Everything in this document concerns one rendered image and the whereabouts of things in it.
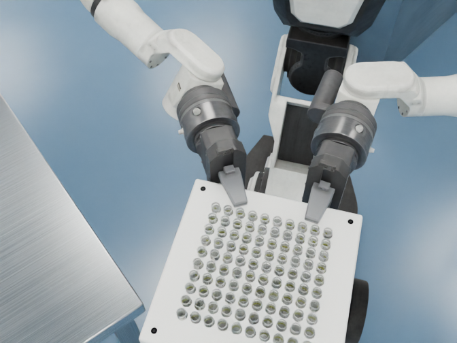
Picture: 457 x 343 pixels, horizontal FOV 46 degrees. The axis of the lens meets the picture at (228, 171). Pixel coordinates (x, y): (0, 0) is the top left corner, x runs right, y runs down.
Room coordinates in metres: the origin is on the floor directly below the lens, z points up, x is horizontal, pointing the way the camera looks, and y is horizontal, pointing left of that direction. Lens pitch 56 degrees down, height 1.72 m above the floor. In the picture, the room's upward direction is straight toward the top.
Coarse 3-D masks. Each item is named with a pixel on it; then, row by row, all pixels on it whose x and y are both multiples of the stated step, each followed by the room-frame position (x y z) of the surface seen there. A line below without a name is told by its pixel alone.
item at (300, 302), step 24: (216, 240) 0.33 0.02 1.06; (288, 240) 0.33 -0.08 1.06; (312, 240) 0.33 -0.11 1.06; (240, 264) 0.29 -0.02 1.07; (264, 264) 0.29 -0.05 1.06; (312, 264) 0.29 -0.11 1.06; (216, 288) 0.26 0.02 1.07; (264, 288) 0.26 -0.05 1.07; (288, 288) 0.26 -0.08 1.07; (216, 312) 0.23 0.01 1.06; (240, 312) 0.23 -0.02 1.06; (288, 312) 0.23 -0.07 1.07
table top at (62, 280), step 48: (0, 96) 0.76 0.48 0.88; (0, 144) 0.63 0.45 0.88; (0, 192) 0.52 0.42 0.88; (48, 192) 0.52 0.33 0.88; (0, 240) 0.42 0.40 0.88; (48, 240) 0.42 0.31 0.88; (96, 240) 0.42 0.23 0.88; (0, 288) 0.34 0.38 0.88; (48, 288) 0.34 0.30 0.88; (96, 288) 0.34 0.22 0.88; (0, 336) 0.26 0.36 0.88; (48, 336) 0.26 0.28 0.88; (96, 336) 0.26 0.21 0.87
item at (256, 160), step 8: (264, 136) 1.20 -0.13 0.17; (272, 136) 1.20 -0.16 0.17; (256, 144) 1.17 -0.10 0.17; (264, 144) 1.17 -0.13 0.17; (272, 144) 1.17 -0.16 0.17; (256, 152) 1.13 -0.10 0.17; (264, 152) 1.13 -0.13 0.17; (272, 152) 1.12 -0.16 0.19; (248, 160) 1.10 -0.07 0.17; (256, 160) 1.10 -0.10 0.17; (264, 160) 1.10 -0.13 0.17; (248, 168) 1.06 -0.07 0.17; (256, 168) 1.06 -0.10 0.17; (264, 168) 1.06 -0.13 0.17; (248, 176) 1.03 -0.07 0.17; (352, 184) 0.99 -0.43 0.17; (344, 192) 0.96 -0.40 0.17; (352, 192) 0.96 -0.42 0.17; (344, 200) 0.93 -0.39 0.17; (352, 200) 0.93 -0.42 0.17; (344, 208) 0.90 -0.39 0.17; (352, 208) 0.90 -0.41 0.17
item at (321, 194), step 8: (320, 184) 0.41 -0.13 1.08; (328, 184) 0.41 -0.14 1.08; (312, 192) 0.40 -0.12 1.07; (320, 192) 0.40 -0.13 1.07; (328, 192) 0.40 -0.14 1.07; (312, 200) 0.39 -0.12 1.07; (320, 200) 0.39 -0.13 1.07; (328, 200) 0.39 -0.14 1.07; (312, 208) 0.37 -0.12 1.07; (320, 208) 0.37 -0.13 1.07; (312, 216) 0.36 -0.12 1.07; (320, 216) 0.36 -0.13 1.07
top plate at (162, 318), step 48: (192, 192) 0.41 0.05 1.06; (192, 240) 0.33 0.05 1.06; (240, 240) 0.33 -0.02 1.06; (336, 240) 0.33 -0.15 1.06; (240, 288) 0.26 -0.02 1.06; (336, 288) 0.26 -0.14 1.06; (144, 336) 0.20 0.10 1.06; (192, 336) 0.20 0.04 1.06; (240, 336) 0.20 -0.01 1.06; (288, 336) 0.20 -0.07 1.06; (336, 336) 0.20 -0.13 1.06
